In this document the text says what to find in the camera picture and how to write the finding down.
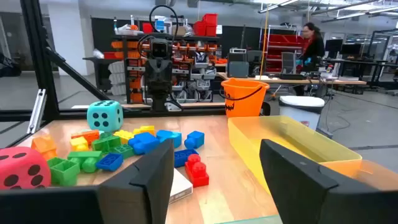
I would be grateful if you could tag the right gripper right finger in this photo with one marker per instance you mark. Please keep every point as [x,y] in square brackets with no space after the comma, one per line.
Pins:
[304,199]

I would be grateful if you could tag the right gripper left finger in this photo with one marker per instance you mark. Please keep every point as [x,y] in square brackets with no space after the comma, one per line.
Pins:
[140,193]

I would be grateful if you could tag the white-framed blue tile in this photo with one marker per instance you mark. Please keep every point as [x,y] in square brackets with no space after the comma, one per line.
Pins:
[180,188]

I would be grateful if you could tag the small blue hollow brick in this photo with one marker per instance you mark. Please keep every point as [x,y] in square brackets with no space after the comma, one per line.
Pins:
[109,162]

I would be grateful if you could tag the dark green brick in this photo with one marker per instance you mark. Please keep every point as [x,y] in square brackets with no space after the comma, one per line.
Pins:
[124,151]

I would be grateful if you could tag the large blue stud block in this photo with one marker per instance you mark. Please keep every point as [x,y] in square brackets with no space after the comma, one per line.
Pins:
[143,142]

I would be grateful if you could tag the yellow studded brick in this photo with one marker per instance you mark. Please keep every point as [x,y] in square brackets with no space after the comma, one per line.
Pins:
[123,135]
[146,129]

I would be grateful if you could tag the blue three-hole brick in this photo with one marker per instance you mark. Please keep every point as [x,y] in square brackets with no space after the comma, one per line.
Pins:
[183,157]

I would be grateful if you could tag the bright green brick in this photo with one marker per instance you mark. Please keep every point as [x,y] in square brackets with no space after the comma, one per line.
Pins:
[105,143]

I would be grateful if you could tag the red two-stud brick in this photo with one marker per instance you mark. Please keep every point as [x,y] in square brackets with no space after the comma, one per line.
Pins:
[197,174]

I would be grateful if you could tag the light blue rounded block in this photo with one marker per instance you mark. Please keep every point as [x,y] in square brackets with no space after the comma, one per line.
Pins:
[169,135]

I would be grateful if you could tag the teal foam die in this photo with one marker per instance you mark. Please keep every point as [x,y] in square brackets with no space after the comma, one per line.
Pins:
[104,116]

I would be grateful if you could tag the blue single-stud cube block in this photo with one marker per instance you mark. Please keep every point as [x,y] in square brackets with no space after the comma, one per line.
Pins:
[196,138]

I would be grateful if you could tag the yellow rounded block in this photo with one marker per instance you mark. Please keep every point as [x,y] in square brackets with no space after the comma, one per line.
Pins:
[78,143]

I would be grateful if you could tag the green hollow brick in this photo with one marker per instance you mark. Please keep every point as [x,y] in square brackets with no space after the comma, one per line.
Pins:
[63,172]

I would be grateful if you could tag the pale teal long brick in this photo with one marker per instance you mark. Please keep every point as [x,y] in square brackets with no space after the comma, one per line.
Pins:
[87,131]

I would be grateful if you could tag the orange rounded block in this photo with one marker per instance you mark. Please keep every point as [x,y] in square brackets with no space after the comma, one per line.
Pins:
[43,146]

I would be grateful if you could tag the red foam die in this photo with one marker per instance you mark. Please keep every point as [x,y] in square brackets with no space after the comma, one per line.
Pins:
[21,161]

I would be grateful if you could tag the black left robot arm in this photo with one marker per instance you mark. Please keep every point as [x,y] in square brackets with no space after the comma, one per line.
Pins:
[159,101]

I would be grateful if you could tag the white stacked containers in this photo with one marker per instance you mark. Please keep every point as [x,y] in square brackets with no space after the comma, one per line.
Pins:
[117,77]

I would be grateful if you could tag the red stacked storage bins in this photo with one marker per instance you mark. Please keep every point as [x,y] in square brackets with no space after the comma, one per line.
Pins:
[205,26]

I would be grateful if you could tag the orange translucent plastic bin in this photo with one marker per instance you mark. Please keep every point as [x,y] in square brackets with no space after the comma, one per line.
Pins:
[373,171]

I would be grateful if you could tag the grey equipment box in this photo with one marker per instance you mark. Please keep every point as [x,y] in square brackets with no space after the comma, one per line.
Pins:
[237,70]

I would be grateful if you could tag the yellow translucent plastic bin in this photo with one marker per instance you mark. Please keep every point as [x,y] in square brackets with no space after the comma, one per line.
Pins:
[248,140]

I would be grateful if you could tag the white pedal trash can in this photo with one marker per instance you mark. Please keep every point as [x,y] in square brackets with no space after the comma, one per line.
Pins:
[300,115]

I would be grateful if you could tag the orange pumpkin-face bucket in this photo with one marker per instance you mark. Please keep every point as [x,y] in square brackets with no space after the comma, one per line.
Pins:
[244,99]

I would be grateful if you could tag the long wooden workbench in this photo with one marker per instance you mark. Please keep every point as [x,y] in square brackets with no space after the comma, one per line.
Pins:
[280,81]

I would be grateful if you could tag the red bin shelf rack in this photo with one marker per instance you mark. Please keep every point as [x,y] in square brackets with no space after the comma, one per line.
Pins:
[280,40]

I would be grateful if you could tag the grey monitor back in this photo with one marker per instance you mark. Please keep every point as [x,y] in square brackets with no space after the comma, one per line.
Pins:
[288,62]

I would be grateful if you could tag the black office desk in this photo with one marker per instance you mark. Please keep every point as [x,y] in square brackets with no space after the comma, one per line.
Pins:
[357,62]

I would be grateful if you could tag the person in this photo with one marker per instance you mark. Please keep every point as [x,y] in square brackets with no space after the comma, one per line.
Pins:
[314,46]

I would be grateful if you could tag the black computer monitor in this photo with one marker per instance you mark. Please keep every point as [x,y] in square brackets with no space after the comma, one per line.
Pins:
[333,46]
[353,49]

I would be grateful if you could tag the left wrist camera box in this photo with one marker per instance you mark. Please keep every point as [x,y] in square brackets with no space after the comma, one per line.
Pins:
[160,49]

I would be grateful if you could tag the black aluminium table frame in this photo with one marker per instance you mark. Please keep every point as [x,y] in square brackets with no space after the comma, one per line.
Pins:
[37,46]

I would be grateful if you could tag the silver metal bracket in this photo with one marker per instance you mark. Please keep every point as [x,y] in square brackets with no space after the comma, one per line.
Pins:
[37,109]

